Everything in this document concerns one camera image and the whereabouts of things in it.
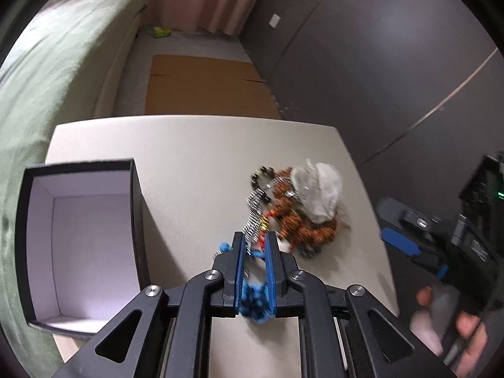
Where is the green yellow floor item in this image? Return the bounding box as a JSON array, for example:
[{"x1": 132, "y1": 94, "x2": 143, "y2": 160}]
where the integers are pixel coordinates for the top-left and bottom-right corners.
[{"x1": 151, "y1": 26, "x2": 172, "y2": 38}]

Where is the green covered bed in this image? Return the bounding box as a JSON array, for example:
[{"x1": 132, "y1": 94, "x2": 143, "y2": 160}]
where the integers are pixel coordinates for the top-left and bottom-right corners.
[{"x1": 1, "y1": 0, "x2": 148, "y2": 377}]

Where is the white table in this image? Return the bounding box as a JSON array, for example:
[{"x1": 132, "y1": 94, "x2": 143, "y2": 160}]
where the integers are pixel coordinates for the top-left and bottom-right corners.
[{"x1": 43, "y1": 114, "x2": 399, "y2": 378}]

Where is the brown rudraksha bead bracelet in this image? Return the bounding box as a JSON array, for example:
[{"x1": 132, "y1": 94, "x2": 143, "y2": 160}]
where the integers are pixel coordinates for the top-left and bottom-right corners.
[{"x1": 271, "y1": 167, "x2": 340, "y2": 259}]

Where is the flattened brown cardboard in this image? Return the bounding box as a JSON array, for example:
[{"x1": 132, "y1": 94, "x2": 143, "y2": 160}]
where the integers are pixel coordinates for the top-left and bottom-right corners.
[{"x1": 144, "y1": 55, "x2": 281, "y2": 119}]

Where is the white fabric flower hairpiece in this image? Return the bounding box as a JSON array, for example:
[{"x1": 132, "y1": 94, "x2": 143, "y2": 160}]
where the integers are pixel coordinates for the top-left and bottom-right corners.
[{"x1": 290, "y1": 160, "x2": 342, "y2": 224}]

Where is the silver rhinestone chain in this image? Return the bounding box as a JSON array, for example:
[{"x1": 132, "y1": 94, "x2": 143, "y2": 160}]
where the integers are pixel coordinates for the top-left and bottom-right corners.
[{"x1": 243, "y1": 176, "x2": 285, "y2": 257}]

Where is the white wall socket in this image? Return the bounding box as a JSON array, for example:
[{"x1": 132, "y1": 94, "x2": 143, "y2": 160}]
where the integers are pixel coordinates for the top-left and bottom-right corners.
[{"x1": 268, "y1": 14, "x2": 281, "y2": 29}]

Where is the person's right hand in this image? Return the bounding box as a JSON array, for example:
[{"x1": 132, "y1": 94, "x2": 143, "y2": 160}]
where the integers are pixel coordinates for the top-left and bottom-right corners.
[{"x1": 410, "y1": 286, "x2": 488, "y2": 377}]

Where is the black square jewelry box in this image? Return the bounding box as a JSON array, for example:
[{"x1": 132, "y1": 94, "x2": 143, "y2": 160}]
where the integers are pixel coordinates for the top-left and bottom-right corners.
[{"x1": 14, "y1": 159, "x2": 150, "y2": 339}]

